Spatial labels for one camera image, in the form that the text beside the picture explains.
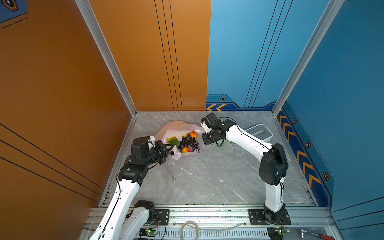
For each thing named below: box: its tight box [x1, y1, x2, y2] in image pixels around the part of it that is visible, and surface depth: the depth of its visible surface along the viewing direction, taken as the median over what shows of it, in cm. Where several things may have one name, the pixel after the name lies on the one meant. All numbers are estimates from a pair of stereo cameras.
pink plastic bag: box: [154, 120, 209, 161], surface depth 93 cm
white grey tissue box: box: [244, 123, 274, 143], surface depth 104 cm
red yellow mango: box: [181, 147, 190, 153], surface depth 96 cm
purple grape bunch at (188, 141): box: [178, 133, 200, 152], surface depth 98 cm
